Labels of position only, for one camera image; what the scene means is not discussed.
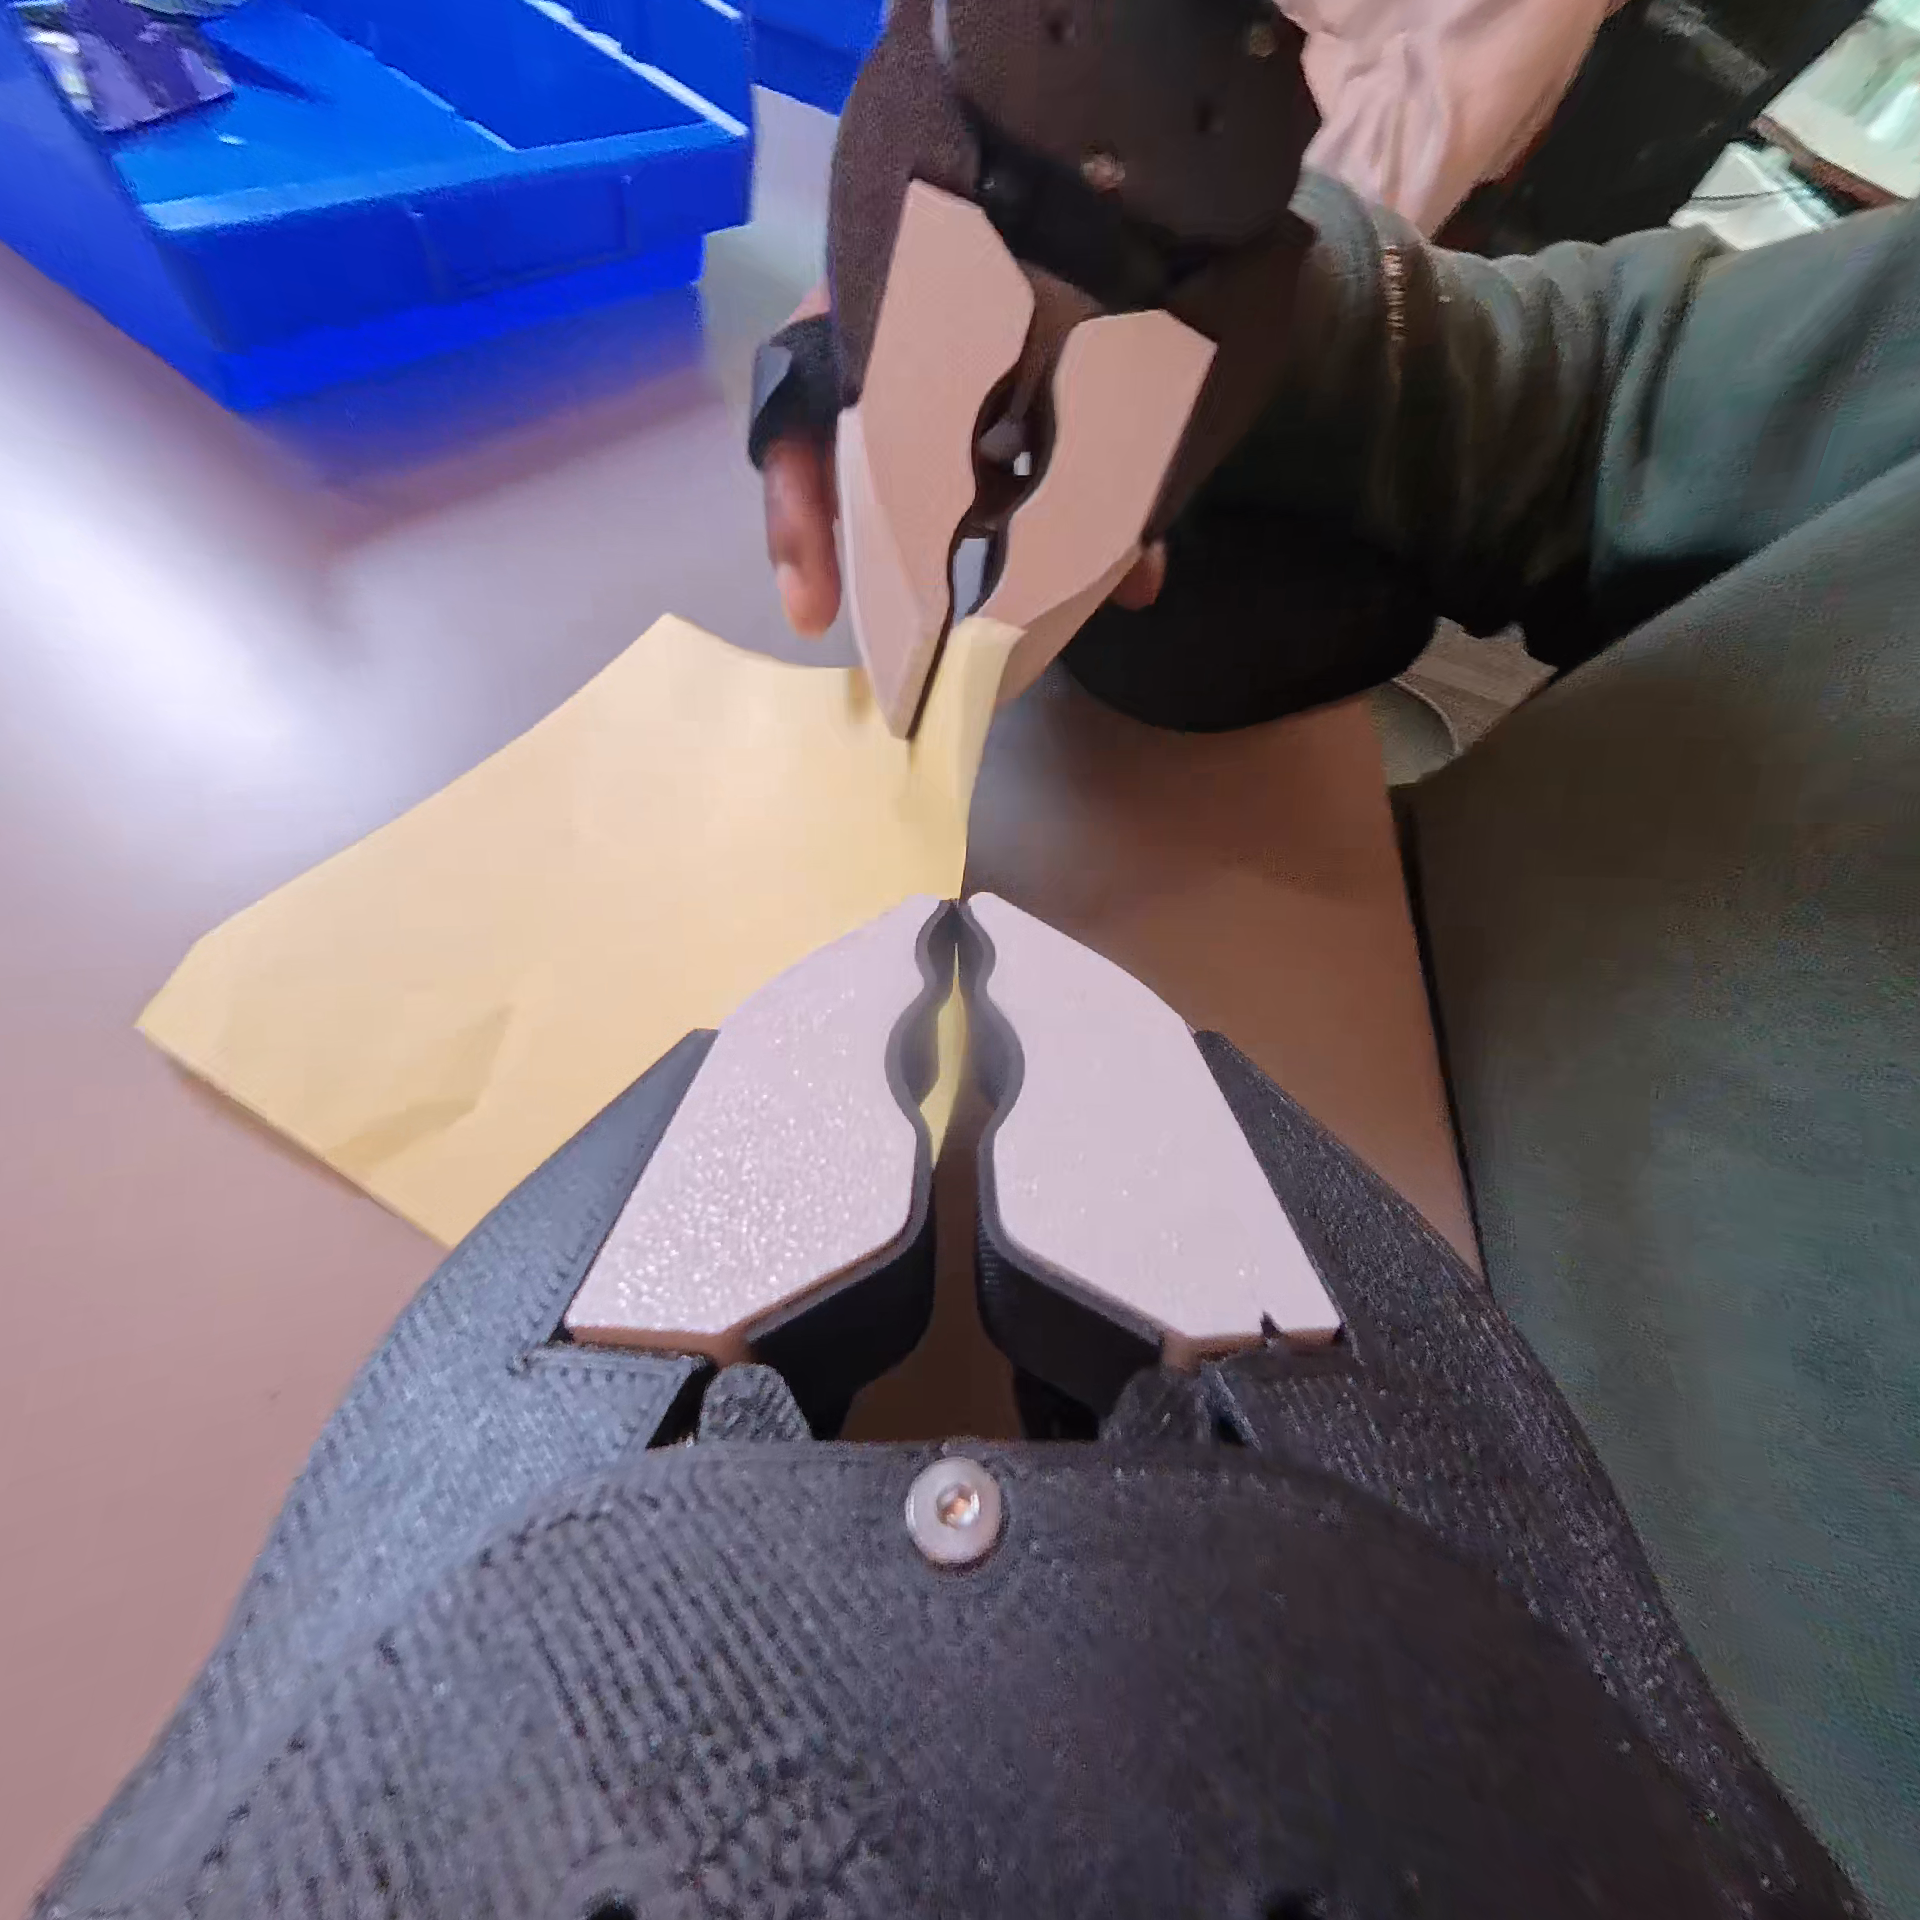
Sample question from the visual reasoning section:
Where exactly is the dark green cloth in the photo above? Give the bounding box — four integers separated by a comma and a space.
1392, 450, 1920, 1920

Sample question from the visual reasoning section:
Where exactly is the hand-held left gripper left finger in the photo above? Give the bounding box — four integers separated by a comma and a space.
566, 895, 955, 1434

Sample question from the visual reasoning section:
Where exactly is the person's right hand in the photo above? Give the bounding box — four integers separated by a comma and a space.
763, 445, 857, 639

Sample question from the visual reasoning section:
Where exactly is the yellow backed black patterned paper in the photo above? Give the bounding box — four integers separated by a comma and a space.
135, 612, 1041, 1250

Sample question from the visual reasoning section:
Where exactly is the person's right forearm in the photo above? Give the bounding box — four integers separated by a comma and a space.
1064, 167, 1920, 740

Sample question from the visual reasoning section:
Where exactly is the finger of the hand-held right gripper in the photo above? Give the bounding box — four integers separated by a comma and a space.
833, 181, 1042, 743
958, 311, 1220, 684

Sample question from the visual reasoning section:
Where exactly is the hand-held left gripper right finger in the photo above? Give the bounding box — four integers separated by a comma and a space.
960, 892, 1346, 1434

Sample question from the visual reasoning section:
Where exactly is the blue plastic bin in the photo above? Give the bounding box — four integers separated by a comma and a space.
736, 0, 895, 111
0, 0, 762, 413

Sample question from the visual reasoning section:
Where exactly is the purple crane patterned paper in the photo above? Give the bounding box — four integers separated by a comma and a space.
24, 0, 241, 140

